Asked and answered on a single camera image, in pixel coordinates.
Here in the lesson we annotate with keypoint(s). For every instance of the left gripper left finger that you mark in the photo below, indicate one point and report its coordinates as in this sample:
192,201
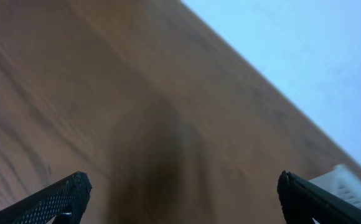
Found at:
62,202

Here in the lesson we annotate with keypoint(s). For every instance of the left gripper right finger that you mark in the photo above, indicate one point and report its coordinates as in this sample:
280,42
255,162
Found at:
305,203

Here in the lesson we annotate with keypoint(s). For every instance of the clear plastic mesh basket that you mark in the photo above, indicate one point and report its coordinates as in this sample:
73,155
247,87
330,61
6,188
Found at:
342,183

